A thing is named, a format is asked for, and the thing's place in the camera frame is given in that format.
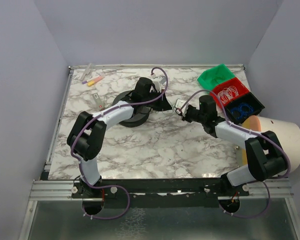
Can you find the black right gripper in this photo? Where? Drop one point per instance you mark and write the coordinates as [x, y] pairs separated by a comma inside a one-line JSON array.
[[187, 113]]

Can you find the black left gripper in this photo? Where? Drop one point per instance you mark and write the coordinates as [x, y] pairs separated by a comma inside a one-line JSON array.
[[160, 101]]

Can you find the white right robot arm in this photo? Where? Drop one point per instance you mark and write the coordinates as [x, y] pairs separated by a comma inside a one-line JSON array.
[[264, 153]]

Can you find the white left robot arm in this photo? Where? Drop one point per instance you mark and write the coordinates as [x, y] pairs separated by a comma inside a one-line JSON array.
[[130, 109]]

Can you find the red plastic bin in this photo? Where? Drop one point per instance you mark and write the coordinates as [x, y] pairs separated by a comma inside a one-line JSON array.
[[229, 91]]

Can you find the green plastic bin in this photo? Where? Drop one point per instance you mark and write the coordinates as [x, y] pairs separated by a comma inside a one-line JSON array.
[[214, 76]]

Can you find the black plastic bin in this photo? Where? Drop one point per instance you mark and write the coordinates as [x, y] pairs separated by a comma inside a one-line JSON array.
[[242, 108]]

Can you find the purple yellow pink markers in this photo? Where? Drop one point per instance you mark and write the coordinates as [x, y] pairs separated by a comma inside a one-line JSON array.
[[93, 81]]

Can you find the clear plastic tube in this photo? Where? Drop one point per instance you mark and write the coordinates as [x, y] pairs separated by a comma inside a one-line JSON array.
[[86, 71]]

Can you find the large white cylinder bucket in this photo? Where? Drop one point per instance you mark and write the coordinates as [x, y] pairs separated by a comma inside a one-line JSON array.
[[288, 134]]

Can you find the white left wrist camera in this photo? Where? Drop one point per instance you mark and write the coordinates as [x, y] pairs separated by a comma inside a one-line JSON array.
[[159, 83]]

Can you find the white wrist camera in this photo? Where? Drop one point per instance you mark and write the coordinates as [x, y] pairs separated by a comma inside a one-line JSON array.
[[159, 83], [179, 105]]

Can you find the black cable spool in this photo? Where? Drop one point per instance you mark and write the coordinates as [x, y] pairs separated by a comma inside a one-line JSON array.
[[140, 114]]

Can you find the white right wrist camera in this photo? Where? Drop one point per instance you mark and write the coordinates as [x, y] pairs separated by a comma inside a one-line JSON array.
[[179, 105]]

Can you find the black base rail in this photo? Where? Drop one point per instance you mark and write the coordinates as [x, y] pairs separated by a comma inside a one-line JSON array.
[[156, 193]]

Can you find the aluminium frame rail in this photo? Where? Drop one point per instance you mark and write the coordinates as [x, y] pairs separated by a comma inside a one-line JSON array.
[[43, 167]]

